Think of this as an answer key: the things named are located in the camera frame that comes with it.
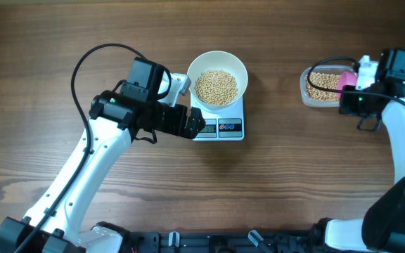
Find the pink plastic measuring scoop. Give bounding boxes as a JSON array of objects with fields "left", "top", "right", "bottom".
[{"left": 337, "top": 71, "right": 357, "bottom": 91}]

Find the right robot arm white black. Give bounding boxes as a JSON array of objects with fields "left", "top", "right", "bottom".
[{"left": 312, "top": 48, "right": 405, "bottom": 252}]

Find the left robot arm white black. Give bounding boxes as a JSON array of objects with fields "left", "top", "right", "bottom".
[{"left": 0, "top": 57, "right": 205, "bottom": 252}]

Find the soybeans pile in bowl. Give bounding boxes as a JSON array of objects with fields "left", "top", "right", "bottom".
[{"left": 195, "top": 70, "right": 238, "bottom": 106}]

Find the white digital kitchen scale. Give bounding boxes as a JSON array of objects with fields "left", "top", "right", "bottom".
[{"left": 191, "top": 96, "right": 245, "bottom": 141}]

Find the white round bowl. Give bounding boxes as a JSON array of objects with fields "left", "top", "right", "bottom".
[{"left": 187, "top": 51, "right": 248, "bottom": 111}]

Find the clear container of soybeans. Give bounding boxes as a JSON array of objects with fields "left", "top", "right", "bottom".
[{"left": 299, "top": 65, "right": 358, "bottom": 108}]

